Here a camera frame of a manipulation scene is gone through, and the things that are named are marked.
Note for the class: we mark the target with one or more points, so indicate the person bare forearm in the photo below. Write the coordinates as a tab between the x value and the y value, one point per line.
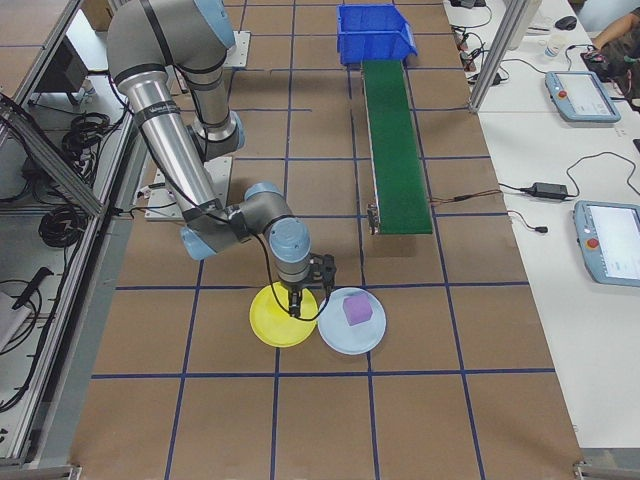
617	27

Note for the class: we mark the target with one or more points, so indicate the person camouflage clothed body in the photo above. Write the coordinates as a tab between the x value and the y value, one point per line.
622	65

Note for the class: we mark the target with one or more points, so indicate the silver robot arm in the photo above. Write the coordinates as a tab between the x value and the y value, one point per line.
165	130

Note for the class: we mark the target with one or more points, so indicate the brown cardboard box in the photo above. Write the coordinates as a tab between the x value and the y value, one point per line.
95	10

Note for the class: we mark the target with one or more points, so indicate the aluminium profile post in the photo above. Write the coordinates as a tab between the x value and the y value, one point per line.
495	60

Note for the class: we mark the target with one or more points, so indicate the light blue round plate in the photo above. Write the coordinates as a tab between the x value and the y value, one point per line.
340	337

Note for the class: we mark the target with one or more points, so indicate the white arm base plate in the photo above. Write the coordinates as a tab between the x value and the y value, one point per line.
222	175
240	50

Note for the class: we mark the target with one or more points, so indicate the small circuit board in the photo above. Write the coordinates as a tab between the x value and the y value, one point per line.
460	44
468	64

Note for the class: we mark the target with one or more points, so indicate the black computer mouse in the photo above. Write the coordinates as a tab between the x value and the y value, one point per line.
566	22

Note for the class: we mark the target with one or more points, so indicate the yellow round plate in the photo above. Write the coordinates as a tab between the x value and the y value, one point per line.
272	327

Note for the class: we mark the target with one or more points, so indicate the V-shaped metal bar frame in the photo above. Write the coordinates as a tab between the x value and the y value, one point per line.
50	160

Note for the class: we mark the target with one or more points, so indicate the grey blue teach pendant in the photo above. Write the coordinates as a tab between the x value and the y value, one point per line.
610	240
582	95

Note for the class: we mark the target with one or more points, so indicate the white paper cup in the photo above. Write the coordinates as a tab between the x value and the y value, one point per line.
554	48

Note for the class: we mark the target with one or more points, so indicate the small black box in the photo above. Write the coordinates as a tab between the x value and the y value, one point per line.
492	79

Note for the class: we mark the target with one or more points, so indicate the blue plastic storage bin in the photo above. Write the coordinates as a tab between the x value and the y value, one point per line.
370	35

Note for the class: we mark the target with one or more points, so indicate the green conveyor belt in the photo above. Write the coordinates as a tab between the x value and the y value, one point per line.
397	150

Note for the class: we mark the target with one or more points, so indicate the purple cube block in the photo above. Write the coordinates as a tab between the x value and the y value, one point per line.
357	311

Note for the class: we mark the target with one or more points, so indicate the aluminium profile bar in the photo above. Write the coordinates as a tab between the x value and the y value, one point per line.
605	471
40	472

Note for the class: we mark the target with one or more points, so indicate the black device with red light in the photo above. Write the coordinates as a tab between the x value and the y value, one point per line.
592	56

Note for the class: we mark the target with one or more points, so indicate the black power adapter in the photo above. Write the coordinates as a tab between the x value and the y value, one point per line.
550	189

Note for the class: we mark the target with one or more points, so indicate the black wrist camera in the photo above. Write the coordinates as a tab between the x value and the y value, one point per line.
324	270

